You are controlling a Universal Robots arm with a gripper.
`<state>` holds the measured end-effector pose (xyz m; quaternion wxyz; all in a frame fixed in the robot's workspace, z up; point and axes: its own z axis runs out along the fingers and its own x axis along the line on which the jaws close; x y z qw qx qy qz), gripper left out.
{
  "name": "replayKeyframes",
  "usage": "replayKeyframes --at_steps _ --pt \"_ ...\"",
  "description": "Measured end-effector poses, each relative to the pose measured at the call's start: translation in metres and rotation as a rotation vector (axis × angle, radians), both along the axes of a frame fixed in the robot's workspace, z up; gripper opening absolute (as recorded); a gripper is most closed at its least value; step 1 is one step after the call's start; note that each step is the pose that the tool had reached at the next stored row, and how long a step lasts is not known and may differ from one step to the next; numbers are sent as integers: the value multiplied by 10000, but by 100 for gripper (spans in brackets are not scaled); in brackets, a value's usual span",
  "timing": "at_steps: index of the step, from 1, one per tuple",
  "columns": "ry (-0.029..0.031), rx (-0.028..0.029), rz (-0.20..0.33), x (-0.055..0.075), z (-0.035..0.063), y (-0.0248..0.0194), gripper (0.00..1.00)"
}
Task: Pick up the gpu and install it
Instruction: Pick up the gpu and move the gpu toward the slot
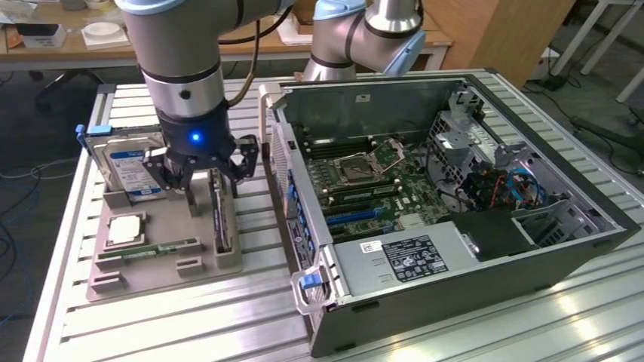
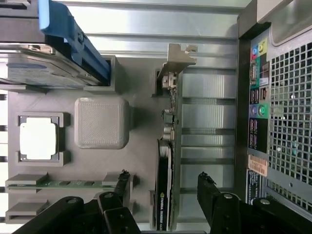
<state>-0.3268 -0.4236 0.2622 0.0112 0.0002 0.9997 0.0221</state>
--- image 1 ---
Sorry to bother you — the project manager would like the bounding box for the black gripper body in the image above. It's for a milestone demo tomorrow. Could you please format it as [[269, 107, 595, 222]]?
[[158, 107, 237, 167]]

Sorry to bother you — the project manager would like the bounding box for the green graphics card with fan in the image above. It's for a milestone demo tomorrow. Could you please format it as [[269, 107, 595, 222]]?
[[209, 165, 237, 254]]

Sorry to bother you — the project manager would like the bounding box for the grey parts rack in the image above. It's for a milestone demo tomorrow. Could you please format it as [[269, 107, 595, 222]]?
[[85, 165, 247, 302]]

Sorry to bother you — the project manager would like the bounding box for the silver CPU chip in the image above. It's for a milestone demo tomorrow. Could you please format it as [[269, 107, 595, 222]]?
[[109, 216, 146, 244]]

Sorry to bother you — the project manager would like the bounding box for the green RAM stick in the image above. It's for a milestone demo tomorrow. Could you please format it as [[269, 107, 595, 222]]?
[[98, 237, 198, 259]]

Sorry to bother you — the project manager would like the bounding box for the CPU socket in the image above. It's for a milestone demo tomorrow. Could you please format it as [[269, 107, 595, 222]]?
[[337, 154, 379, 182]]

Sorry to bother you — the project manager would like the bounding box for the dark RAM stick with label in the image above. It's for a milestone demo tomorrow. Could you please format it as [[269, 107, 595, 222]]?
[[330, 184, 397, 203]]

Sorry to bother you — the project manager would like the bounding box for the blue expansion slot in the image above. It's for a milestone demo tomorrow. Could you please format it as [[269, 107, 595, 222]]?
[[325, 209, 379, 227]]

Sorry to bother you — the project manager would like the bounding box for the metal socket cover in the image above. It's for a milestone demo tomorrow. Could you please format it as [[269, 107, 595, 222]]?
[[370, 138, 407, 170]]

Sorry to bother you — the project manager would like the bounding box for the black chair base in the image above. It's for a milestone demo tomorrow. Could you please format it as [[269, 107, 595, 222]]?
[[569, 112, 644, 150], [30, 67, 105, 112]]

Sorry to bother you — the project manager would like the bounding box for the green motherboard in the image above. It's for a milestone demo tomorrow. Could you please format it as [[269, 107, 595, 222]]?
[[302, 135, 454, 242]]

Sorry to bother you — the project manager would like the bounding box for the white round holder block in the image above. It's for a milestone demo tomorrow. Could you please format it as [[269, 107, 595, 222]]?
[[82, 21, 131, 51]]

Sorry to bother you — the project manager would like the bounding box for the wooden desk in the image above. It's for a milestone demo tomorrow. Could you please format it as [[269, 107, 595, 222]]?
[[0, 0, 454, 72]]

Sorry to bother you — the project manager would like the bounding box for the silver power supply unit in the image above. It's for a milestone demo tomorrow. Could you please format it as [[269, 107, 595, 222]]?
[[331, 222, 485, 297]]

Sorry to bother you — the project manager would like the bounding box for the white box with black top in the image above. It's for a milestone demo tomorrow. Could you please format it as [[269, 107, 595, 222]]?
[[15, 23, 67, 48]]

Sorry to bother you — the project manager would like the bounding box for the metal disk bay cage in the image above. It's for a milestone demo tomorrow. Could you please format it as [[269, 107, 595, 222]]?
[[427, 109, 505, 167]]

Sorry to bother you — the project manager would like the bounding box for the black open PC case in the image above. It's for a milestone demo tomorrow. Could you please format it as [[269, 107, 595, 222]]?
[[257, 73, 643, 359]]

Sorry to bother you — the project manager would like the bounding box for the wooden cabinet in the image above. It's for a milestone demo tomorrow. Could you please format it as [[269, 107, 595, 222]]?
[[442, 0, 578, 90]]

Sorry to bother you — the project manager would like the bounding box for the hard disk with blue bracket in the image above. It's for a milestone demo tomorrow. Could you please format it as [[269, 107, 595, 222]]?
[[74, 122, 171, 203]]

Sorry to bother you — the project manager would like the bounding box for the blue floor cable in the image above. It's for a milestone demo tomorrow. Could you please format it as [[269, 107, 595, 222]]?
[[0, 176, 42, 325]]

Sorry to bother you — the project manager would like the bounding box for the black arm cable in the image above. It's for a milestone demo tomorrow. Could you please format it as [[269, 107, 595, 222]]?
[[217, 0, 298, 110]]

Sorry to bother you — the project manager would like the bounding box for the blue wire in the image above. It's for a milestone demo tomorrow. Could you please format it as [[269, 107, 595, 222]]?
[[507, 167, 549, 208]]

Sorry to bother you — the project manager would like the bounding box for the white table frame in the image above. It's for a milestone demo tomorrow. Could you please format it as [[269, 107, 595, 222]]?
[[551, 0, 644, 103]]

